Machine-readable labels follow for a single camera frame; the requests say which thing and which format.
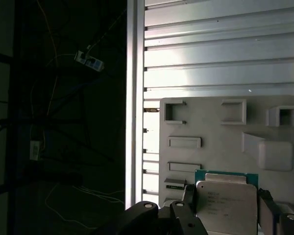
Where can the grey parts rack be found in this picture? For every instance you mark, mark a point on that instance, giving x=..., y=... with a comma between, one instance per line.
x=210, y=151

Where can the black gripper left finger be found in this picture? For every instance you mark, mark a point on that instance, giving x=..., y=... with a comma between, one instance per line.
x=183, y=220

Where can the green RAM stick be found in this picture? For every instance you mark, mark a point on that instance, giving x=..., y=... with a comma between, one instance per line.
x=174, y=187

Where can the silver CPU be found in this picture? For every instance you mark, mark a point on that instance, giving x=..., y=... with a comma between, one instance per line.
x=225, y=203

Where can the black table frame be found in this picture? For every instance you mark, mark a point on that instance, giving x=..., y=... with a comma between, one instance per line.
x=16, y=122

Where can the white adapter box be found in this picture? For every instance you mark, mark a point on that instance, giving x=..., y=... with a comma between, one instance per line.
x=93, y=63
x=35, y=150

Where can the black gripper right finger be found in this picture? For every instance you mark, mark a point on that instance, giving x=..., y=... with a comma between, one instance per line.
x=267, y=213

